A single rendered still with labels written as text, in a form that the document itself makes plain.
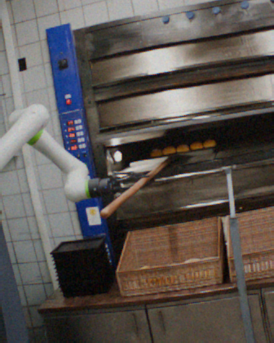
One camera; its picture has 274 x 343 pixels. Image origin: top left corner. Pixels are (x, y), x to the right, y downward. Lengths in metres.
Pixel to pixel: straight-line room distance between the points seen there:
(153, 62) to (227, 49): 0.45
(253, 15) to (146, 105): 0.85
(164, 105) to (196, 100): 0.19
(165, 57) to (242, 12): 0.54
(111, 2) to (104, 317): 1.82
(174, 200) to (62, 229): 0.72
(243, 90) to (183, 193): 0.69
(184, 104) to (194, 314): 1.19
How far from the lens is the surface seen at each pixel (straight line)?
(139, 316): 2.82
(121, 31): 3.21
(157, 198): 3.18
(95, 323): 2.89
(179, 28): 3.15
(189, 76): 3.11
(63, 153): 2.70
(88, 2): 3.27
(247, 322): 2.72
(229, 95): 3.09
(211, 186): 3.14
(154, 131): 2.98
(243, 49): 3.10
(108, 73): 3.18
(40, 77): 3.31
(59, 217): 3.34
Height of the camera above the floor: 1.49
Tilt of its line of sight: 4 degrees down
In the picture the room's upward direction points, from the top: 11 degrees counter-clockwise
